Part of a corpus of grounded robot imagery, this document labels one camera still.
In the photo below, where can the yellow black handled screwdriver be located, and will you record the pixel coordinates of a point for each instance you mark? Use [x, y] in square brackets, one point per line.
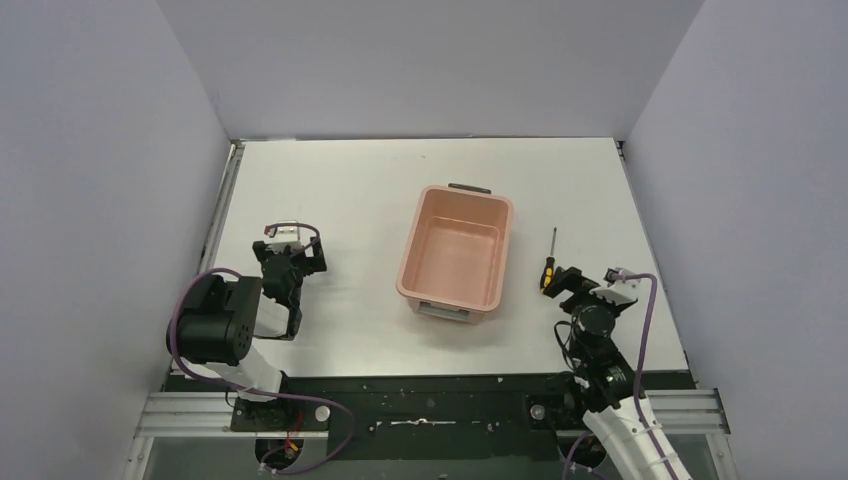
[550, 264]

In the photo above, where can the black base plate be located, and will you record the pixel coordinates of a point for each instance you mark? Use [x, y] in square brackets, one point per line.
[408, 418]

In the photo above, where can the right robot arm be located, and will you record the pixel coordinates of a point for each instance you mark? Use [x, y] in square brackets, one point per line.
[615, 408]

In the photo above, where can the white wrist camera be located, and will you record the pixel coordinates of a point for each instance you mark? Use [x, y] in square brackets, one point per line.
[621, 287]
[281, 237]

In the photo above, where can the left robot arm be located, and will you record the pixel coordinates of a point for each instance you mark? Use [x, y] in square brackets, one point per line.
[218, 320]

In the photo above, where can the left side aluminium rail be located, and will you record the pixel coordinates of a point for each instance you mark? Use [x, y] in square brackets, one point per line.
[225, 192]

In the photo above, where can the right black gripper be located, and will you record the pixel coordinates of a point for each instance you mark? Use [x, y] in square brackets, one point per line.
[572, 280]

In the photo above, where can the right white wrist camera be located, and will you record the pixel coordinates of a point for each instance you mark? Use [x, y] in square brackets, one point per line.
[621, 287]

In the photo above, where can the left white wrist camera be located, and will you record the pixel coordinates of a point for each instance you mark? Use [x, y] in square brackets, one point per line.
[281, 237]

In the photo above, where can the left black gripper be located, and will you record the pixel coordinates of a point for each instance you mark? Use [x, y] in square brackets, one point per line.
[285, 258]

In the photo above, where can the pink plastic bin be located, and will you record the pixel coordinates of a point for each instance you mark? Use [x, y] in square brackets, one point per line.
[455, 257]

